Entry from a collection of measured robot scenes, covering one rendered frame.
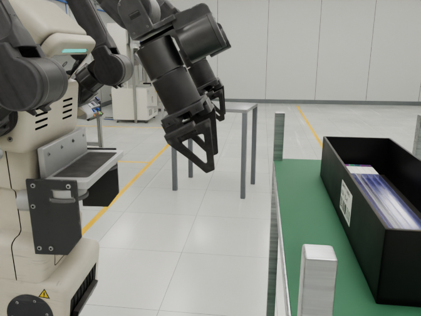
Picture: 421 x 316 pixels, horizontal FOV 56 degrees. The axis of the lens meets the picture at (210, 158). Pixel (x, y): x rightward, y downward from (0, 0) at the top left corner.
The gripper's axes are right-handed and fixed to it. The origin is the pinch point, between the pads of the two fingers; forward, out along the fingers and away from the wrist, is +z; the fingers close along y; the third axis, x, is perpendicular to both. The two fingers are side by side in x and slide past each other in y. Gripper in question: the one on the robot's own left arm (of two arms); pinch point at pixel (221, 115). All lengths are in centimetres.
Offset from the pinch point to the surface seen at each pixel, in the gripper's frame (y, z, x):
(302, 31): 877, 8, -171
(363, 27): 868, 62, -296
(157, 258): 120, 79, 89
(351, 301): -55, 25, -10
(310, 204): -19.7, 24.5, -11.1
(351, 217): -37.1, 22.0, -16.5
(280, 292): 88, 113, 22
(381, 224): -54, 16, -18
